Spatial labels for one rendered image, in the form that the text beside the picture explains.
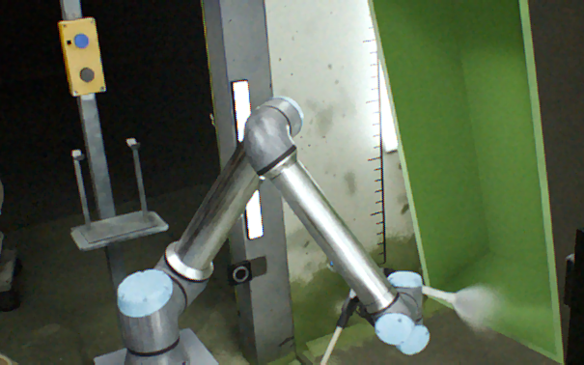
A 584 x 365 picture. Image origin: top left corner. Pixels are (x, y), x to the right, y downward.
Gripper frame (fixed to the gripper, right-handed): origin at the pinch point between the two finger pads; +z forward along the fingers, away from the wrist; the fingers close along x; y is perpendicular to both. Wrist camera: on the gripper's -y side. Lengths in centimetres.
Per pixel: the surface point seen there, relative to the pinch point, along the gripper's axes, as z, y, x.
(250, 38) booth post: 70, -56, -40
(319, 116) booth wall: 74, -39, 0
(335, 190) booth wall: 74, -13, 21
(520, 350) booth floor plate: 28, 19, 109
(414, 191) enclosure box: 22.9, -29.2, 21.2
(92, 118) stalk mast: 82, -7, -81
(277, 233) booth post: 70, 11, 2
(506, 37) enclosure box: 7, -87, 18
